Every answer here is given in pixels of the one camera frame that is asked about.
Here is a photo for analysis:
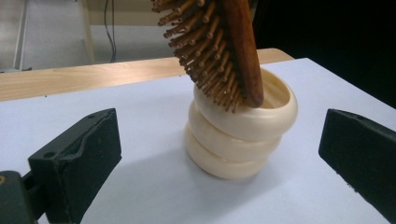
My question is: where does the wooden paddle hairbrush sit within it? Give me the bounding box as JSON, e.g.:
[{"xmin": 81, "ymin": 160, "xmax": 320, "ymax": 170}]
[{"xmin": 150, "ymin": 0, "xmax": 265, "ymax": 114}]

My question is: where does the black hanging cable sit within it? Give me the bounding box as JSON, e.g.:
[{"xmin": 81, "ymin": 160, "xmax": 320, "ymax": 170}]
[{"xmin": 103, "ymin": 0, "xmax": 118, "ymax": 63}]

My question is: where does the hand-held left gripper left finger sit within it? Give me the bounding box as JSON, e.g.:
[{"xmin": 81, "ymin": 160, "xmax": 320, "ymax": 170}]
[{"xmin": 27, "ymin": 107, "xmax": 122, "ymax": 224}]

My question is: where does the cream ribbed cup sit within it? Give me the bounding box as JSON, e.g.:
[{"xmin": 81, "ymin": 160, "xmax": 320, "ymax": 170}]
[{"xmin": 183, "ymin": 66, "xmax": 299, "ymax": 181}]

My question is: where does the white table cover board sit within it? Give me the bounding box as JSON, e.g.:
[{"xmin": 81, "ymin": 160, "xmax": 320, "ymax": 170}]
[{"xmin": 0, "ymin": 57, "xmax": 396, "ymax": 224}]

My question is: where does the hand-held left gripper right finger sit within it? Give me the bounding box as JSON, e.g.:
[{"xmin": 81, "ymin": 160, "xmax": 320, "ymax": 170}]
[{"xmin": 318, "ymin": 108, "xmax": 396, "ymax": 224}]

